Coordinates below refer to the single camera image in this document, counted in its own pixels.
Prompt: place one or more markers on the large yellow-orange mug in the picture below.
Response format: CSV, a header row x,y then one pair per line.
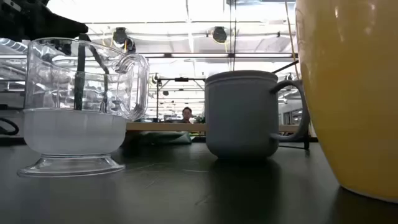
x,y
351,109

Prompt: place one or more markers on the wooden shelf with black frame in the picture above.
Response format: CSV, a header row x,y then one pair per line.
x,y
164,126

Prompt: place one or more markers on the medium grey mug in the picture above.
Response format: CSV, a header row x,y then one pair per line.
x,y
241,118

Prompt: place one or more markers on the black background rig frame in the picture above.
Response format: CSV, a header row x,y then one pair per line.
x,y
181,79

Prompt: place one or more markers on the black ceiling device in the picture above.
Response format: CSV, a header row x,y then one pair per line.
x,y
219,34
120,35

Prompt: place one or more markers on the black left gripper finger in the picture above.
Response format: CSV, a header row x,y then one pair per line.
x,y
66,28

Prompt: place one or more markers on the person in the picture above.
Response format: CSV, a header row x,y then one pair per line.
x,y
186,115

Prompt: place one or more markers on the light blue cloth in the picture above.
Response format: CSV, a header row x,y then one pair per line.
x,y
164,137

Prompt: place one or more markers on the small clear glass cup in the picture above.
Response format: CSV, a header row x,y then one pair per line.
x,y
71,130

